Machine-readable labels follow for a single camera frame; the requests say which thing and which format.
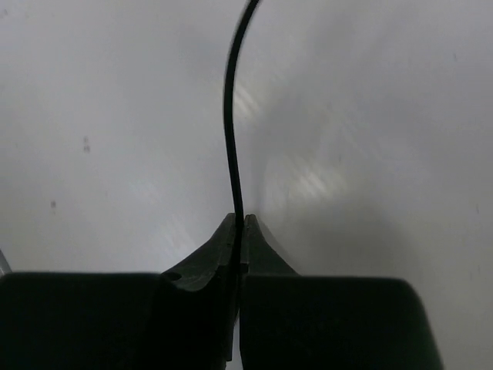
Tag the black headset with cable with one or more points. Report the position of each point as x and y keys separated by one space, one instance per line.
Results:
x=228 y=123

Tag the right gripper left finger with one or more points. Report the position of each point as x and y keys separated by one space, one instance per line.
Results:
x=182 y=318

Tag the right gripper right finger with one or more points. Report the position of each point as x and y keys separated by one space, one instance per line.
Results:
x=290 y=321

